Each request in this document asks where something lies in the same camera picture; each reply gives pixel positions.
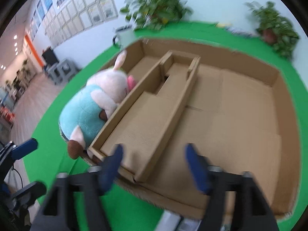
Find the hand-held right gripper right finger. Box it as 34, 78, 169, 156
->
184, 143, 280, 231

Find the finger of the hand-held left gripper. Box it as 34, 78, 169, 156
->
10, 138, 39, 161
10, 181, 47, 210

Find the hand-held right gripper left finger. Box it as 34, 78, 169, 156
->
30, 143, 124, 231

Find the narrow cardboard box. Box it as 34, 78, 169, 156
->
88, 50, 201, 183

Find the white folding stand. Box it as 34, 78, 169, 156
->
156, 210, 200, 231

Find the pink and teal plush pig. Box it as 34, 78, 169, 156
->
59, 50, 138, 159

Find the large shallow cardboard box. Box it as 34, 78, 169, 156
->
83, 37, 301, 222

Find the distant potted plant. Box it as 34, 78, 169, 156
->
13, 60, 32, 90

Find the grey plastic stool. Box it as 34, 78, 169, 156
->
58, 58, 80, 79
47, 64, 64, 85

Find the black monitor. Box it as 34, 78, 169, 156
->
42, 46, 59, 66

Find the white enamel mug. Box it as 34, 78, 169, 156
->
113, 26, 136, 50

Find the blue and white tissue pack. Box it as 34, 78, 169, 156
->
226, 26, 255, 38

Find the potted plant in red pot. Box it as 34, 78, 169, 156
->
244, 1, 301, 59

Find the bushy green potted plant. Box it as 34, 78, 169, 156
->
120, 0, 193, 30

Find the wall of framed certificates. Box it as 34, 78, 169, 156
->
44, 0, 119, 47

